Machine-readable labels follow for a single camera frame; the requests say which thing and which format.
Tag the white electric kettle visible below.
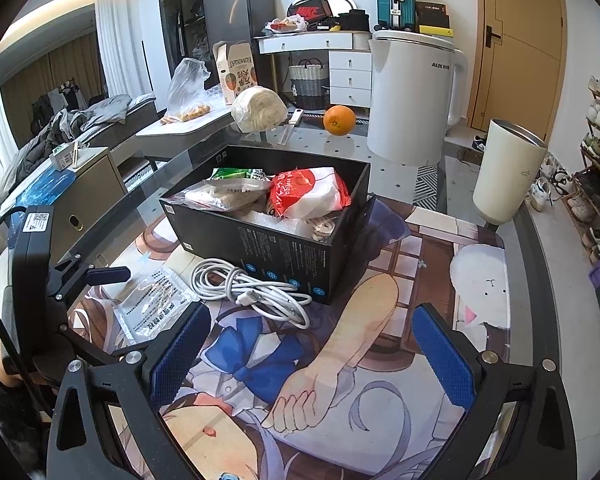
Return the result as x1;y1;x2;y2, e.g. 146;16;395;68
366;30;469;167

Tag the clear plastic bag of kumquats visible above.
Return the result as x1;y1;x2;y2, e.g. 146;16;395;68
161;57;214;125

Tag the cream tumbler cup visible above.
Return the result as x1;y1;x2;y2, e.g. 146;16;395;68
472;119;549;225

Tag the white curtain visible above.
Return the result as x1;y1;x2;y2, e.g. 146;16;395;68
95;0;146;107

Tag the clear bag of white items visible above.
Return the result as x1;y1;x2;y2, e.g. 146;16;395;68
172;177;272;212

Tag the white handled knife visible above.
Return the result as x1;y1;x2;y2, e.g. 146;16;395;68
280;108;304;145

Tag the person's left forearm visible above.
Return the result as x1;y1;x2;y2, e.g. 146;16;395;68
0;335;51;476

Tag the black fridge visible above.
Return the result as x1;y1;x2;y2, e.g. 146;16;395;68
202;0;276;96

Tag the white cable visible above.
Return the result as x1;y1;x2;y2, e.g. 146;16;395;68
190;258;314;331

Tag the small green white box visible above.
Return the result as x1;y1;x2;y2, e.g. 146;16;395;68
47;141;92;171

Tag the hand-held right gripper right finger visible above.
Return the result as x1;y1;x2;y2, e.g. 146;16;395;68
411;302;578;480

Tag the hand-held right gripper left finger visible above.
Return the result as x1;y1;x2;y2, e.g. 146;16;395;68
45;302;213;480

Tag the wooden door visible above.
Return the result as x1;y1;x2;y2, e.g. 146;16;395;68
467;0;568;134

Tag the black yellow flat box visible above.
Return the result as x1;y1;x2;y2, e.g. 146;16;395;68
415;1;453;37

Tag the grey duvet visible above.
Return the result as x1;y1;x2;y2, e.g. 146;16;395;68
15;94;156;181

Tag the green packet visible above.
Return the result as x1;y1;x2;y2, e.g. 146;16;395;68
212;167;267;184

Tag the printed fruit carton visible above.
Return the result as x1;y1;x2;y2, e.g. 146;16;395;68
212;41;256;106

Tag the blue printed sheet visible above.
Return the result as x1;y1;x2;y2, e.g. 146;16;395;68
12;170;76;211

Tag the red white packet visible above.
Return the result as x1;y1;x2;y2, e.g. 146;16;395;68
269;166;354;221

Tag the white low table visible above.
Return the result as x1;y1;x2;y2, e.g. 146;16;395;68
135;107;237;162

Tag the plastic bag of fruit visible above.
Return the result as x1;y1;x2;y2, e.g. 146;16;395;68
265;16;308;35

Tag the black pouch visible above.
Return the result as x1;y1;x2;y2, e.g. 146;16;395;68
339;9;371;32

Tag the white roll in plastic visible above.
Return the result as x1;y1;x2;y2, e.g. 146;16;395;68
231;86;289;133

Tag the bed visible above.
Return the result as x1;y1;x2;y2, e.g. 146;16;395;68
77;92;164;148

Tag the printed desk mat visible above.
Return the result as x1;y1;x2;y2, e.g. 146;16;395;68
55;194;512;480

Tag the beige side cabinet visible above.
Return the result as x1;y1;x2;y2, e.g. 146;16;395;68
55;147;129;266

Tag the grey woven laundry basket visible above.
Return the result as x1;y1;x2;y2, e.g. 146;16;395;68
287;60;329;110

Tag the orange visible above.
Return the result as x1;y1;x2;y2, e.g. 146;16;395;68
323;105;357;137

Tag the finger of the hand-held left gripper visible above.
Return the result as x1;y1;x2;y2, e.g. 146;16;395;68
50;254;131;298
55;310;146;367

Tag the clear printed packet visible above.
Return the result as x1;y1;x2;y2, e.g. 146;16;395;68
112;265;201;347

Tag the black cardboard box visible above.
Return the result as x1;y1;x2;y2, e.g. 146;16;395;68
158;145;372;306

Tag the white desk with drawers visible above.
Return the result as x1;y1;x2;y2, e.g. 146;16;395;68
254;32;373;109

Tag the red black bag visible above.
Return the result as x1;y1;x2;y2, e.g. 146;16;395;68
286;0;333;23

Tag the glass door wardrobe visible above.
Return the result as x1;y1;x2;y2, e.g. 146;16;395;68
157;0;216;92

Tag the person's left hand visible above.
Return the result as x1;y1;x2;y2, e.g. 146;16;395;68
0;337;46;387

